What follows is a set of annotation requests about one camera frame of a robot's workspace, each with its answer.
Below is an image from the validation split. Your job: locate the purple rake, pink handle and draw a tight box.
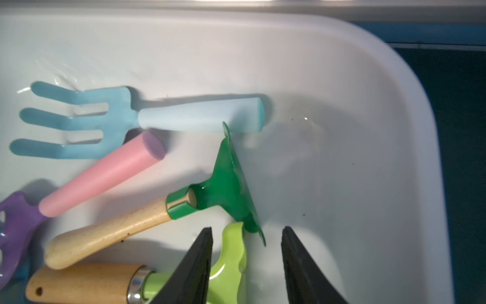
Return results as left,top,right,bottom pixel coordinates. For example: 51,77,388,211
1,131,166,288

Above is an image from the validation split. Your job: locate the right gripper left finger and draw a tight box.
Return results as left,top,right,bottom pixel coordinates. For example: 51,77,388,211
151,227,213,304

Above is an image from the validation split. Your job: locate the green rake, wooden handle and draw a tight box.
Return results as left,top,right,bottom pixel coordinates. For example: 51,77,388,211
44,124,265,270

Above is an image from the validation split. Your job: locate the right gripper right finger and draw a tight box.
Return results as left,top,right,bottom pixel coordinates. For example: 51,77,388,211
281,226,347,303

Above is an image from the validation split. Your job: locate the aluminium frame back bar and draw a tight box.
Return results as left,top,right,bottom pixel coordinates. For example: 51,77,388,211
1,1,485,24

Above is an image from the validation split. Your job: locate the white plastic storage box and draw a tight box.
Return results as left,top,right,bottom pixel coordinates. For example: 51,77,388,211
1,6,454,303

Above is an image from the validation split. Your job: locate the lime fork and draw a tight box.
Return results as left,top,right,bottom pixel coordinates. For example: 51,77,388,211
25,222,247,303

